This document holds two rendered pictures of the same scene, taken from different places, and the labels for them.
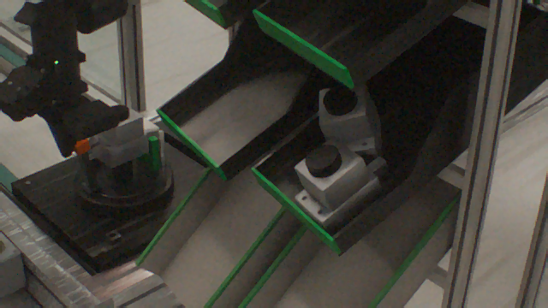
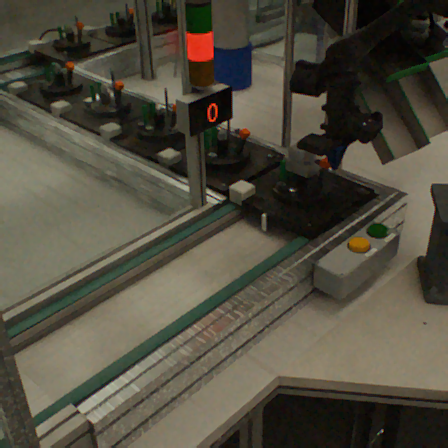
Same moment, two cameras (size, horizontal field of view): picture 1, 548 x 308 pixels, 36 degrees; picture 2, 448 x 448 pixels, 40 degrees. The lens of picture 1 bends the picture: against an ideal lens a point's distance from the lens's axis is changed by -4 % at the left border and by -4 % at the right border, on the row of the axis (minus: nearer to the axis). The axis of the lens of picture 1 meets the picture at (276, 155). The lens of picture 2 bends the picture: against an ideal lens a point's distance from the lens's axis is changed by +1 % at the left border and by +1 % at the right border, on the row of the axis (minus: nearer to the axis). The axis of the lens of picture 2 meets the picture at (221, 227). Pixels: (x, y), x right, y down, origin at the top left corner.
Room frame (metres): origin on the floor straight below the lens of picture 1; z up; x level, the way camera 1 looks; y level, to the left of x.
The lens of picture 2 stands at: (1.21, 1.45, 1.71)
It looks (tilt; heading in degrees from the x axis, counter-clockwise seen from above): 34 degrees down; 269
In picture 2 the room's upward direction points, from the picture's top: 2 degrees counter-clockwise
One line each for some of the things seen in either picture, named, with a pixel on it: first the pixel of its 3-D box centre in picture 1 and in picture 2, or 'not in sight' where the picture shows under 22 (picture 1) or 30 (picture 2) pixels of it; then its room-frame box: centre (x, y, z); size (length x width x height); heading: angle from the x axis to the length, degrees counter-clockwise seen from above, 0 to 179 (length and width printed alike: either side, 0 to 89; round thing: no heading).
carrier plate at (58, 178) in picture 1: (124, 193); (301, 194); (1.00, 0.21, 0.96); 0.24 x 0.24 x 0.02; 44
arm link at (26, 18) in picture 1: (52, 20); (342, 84); (0.94, 0.27, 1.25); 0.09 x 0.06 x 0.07; 146
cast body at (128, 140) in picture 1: (125, 129); (299, 155); (1.01, 0.20, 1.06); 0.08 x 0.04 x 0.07; 134
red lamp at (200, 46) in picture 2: not in sight; (200, 44); (1.22, 0.26, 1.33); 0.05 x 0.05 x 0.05
